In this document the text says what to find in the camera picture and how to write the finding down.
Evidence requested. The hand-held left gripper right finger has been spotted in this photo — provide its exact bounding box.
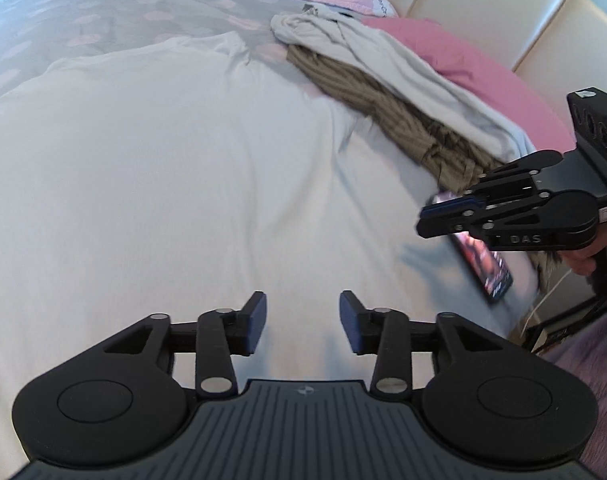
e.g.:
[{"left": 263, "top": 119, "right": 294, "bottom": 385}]
[{"left": 338, "top": 290, "right": 504, "bottom": 400}]

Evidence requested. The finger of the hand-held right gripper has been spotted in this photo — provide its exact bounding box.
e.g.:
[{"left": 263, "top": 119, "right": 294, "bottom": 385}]
[
  {"left": 416, "top": 192, "right": 554, "bottom": 239},
  {"left": 430, "top": 150, "right": 564, "bottom": 209}
]

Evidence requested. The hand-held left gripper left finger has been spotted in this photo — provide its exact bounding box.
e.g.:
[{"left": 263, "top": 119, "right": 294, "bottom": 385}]
[{"left": 103, "top": 291, "right": 269, "bottom": 400}]

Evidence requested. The white long-sleeved garment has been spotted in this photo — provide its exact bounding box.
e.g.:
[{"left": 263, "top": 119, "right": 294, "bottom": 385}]
[{"left": 0, "top": 30, "right": 534, "bottom": 463}]

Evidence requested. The person's right hand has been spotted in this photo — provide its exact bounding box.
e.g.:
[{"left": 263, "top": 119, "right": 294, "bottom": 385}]
[{"left": 561, "top": 220, "right": 607, "bottom": 277}]

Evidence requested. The black smartphone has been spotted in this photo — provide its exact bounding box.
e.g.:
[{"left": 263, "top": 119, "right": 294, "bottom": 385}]
[{"left": 433, "top": 191, "right": 514, "bottom": 306}]

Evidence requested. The olive striped garment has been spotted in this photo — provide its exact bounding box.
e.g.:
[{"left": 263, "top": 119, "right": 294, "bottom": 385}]
[{"left": 286, "top": 42, "right": 567, "bottom": 306}]

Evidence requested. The black box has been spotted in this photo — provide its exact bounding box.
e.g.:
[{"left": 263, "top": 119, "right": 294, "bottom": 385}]
[{"left": 526, "top": 290, "right": 607, "bottom": 356}]

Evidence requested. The beige-white crumpled garment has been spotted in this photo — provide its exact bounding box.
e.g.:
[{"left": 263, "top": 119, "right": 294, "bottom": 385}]
[{"left": 270, "top": 2, "right": 539, "bottom": 171}]

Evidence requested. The cream padded headboard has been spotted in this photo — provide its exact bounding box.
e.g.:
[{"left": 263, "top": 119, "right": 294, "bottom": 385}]
[{"left": 343, "top": 0, "right": 607, "bottom": 161}]

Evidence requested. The grey pink-dotted bed cover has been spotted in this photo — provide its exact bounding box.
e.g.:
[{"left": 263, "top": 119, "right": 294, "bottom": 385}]
[{"left": 0, "top": 0, "right": 344, "bottom": 111}]

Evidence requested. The white cable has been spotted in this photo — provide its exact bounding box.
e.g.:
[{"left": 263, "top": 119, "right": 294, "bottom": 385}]
[{"left": 521, "top": 270, "right": 574, "bottom": 337}]

